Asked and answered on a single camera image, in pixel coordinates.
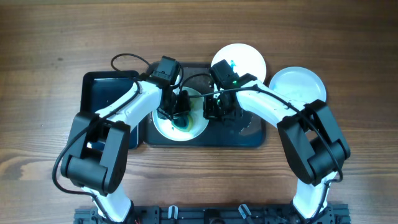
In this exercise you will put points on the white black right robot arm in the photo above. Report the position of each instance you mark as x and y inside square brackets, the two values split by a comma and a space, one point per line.
[313, 143]

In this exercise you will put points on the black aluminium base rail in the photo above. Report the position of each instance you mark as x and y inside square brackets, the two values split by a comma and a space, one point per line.
[277, 213]

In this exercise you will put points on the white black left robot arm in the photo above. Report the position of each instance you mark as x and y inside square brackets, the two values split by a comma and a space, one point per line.
[93, 162]

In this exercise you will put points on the black water basin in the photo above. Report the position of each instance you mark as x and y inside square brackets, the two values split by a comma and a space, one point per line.
[101, 89]

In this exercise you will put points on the yellow green sponge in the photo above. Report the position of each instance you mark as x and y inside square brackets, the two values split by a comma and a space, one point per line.
[183, 122]

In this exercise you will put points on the white plate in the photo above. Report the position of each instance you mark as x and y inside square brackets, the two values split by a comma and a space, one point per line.
[299, 84]
[195, 126]
[243, 59]

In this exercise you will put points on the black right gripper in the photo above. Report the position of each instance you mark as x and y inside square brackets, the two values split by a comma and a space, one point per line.
[209, 112]

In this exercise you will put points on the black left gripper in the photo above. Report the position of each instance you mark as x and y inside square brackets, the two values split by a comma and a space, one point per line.
[184, 106]

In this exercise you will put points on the black serving tray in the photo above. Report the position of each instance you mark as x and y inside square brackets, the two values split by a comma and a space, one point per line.
[249, 130]

